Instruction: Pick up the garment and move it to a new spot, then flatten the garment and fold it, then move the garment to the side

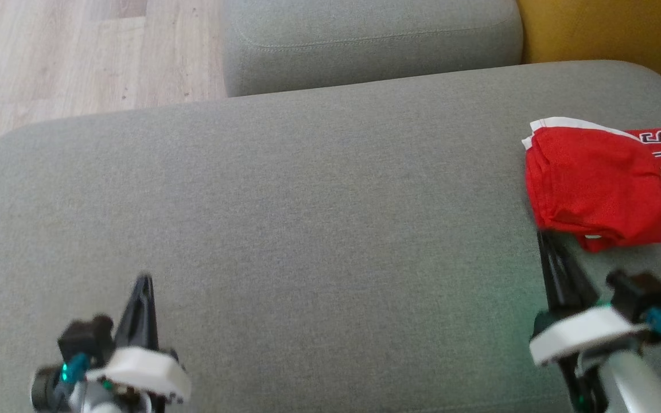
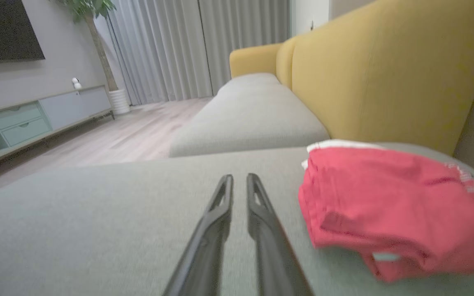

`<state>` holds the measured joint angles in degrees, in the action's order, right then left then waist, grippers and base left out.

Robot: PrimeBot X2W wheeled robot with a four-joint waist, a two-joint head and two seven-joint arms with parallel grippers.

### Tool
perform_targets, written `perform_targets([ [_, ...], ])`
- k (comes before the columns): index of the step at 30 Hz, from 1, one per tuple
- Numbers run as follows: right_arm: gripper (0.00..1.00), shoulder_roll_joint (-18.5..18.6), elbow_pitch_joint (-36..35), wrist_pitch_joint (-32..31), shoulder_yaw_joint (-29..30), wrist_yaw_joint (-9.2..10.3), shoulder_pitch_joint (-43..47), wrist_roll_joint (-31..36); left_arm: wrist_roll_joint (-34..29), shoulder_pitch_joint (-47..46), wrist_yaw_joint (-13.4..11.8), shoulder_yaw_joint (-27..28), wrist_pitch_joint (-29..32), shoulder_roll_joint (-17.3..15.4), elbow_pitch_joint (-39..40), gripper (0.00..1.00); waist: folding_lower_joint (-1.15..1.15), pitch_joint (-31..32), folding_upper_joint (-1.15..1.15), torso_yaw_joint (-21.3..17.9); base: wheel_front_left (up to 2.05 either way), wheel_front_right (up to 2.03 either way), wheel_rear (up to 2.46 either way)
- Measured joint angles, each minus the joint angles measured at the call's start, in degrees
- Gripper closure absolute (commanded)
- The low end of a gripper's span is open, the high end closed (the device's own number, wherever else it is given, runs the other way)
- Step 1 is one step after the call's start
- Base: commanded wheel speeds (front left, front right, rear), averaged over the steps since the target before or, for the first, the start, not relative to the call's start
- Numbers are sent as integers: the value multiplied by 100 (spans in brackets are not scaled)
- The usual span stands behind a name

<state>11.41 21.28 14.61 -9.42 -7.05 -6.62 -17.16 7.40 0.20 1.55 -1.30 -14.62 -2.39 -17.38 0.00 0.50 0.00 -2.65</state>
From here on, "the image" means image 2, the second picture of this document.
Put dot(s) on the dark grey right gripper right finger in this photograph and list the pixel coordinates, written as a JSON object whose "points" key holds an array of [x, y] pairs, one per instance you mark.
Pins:
{"points": [[270, 246]]}

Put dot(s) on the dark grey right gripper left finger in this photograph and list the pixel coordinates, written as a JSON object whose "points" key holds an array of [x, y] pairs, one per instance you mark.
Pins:
{"points": [[208, 246]]}

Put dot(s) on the red garment with striped trim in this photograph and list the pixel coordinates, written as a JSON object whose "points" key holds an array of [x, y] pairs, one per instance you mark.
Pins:
{"points": [[385, 205]]}

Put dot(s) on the white ribbed plant pot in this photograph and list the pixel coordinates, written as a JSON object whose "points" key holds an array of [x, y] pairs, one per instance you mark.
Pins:
{"points": [[119, 101]]}

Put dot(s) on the grey pleated curtain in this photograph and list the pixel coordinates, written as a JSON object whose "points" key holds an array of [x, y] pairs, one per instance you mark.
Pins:
{"points": [[196, 45]]}

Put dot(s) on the yellow sofa backrest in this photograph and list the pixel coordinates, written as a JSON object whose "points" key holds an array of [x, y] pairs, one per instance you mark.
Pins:
{"points": [[385, 74]]}

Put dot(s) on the long pale green tv cabinet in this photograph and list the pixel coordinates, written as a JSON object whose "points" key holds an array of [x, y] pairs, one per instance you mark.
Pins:
{"points": [[35, 119]]}

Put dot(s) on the green potted tree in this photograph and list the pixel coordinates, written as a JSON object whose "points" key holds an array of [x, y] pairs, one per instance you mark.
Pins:
{"points": [[95, 41]]}

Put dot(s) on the black flat television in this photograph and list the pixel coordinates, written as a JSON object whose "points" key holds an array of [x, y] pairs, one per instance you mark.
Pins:
{"points": [[2, 28]]}

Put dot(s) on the small white round camera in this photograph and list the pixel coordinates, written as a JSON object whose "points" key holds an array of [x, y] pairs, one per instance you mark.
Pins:
{"points": [[76, 83]]}

